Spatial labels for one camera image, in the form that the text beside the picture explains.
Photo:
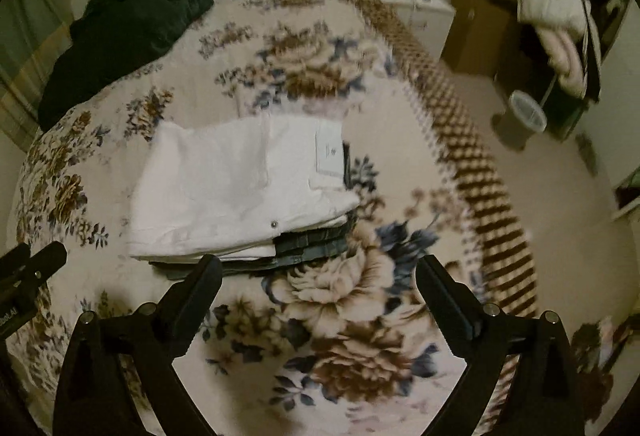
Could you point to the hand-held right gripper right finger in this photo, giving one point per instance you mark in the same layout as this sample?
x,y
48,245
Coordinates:
x,y
452,306

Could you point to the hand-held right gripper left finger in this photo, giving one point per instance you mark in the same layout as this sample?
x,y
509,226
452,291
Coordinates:
x,y
192,301

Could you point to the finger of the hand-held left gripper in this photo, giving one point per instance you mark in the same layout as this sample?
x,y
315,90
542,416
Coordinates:
x,y
45,266
12,256

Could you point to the white pants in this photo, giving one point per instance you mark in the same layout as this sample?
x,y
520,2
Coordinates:
x,y
225,186

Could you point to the dark green folded pants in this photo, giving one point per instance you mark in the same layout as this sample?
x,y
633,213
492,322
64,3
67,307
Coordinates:
x,y
315,236

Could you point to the grey-blue folded jeans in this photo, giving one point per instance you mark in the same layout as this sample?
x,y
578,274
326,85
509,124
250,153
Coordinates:
x,y
280,261

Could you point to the floral bed blanket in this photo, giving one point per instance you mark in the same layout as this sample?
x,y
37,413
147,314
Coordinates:
x,y
350,296

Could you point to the brown checked bed sheet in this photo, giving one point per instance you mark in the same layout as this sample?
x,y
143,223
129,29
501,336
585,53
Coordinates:
x,y
450,130

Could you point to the green striped curtain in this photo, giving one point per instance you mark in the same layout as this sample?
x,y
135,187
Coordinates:
x,y
25,55

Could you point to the round waste bin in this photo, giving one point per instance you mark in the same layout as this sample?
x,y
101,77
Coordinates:
x,y
525,115

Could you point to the dark green pillows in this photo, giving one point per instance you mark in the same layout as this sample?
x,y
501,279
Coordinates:
x,y
115,55

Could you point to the pink garment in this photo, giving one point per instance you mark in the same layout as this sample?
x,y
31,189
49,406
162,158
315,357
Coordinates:
x,y
565,63

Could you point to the white wardrobe shelf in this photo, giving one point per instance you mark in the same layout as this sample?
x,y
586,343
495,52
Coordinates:
x,y
620,80

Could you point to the cardboard box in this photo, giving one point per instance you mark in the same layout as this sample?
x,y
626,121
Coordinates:
x,y
475,25

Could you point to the white nightstand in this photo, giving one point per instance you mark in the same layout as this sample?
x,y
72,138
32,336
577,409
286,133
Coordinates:
x,y
420,15

